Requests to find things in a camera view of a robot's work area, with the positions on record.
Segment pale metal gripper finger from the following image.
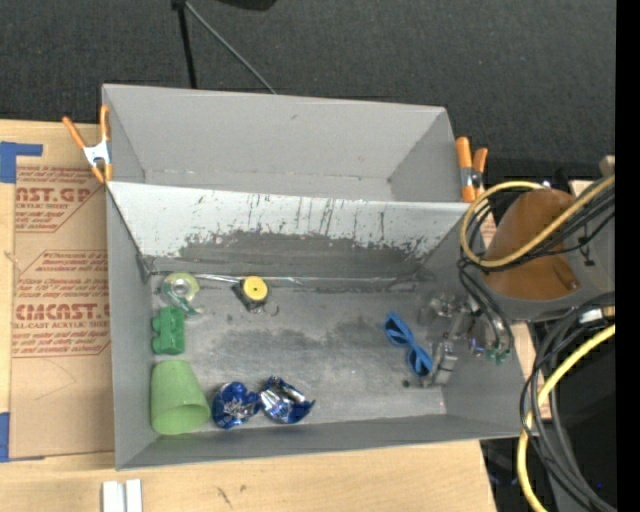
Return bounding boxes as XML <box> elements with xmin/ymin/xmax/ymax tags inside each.
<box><xmin>422</xmin><ymin>340</ymin><xmax>457</xmax><ymax>389</ymax></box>
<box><xmin>418</xmin><ymin>294</ymin><xmax>469</xmax><ymax>326</ymax></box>

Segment blue sunglasses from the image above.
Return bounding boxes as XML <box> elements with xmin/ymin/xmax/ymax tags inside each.
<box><xmin>383</xmin><ymin>311</ymin><xmax>434</xmax><ymax>377</ymax></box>

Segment grey metal bin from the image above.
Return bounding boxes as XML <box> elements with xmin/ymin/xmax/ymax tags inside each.
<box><xmin>101</xmin><ymin>83</ymin><xmax>539</xmax><ymax>471</ymax></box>

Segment blue crumpled foil packet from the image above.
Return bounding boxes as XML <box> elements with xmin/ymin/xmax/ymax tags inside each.
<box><xmin>211</xmin><ymin>381</ymin><xmax>262</xmax><ymax>430</ymax></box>
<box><xmin>258</xmin><ymin>375</ymin><xmax>317</xmax><ymax>425</ymax></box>

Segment yellow and black round tool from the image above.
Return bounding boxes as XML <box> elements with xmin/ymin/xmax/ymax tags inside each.
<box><xmin>232</xmin><ymin>275</ymin><xmax>279</xmax><ymax>316</ymax></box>

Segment pale green plastic cup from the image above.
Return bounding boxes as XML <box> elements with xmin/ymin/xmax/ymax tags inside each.
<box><xmin>149</xmin><ymin>359</ymin><xmax>212</xmax><ymax>436</ymax></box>

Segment green toy block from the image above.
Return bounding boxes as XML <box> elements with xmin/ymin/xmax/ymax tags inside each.
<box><xmin>151</xmin><ymin>305</ymin><xmax>187</xmax><ymax>356</ymax></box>

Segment brown cardboard board red print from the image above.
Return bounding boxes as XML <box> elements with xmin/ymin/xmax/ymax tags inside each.
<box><xmin>0</xmin><ymin>118</ymin><xmax>117</xmax><ymax>464</ymax></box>

